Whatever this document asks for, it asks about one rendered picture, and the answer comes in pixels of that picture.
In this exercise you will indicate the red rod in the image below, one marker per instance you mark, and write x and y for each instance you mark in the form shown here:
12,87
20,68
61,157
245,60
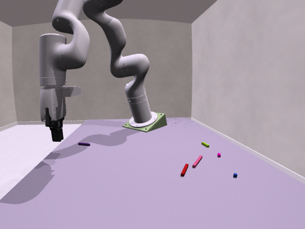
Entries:
184,170

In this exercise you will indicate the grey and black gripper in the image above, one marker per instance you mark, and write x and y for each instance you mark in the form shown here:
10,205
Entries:
53,106

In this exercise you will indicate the pink rod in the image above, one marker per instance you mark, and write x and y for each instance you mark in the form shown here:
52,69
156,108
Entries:
197,161

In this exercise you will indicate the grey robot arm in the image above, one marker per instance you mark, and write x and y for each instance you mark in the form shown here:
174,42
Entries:
55,56

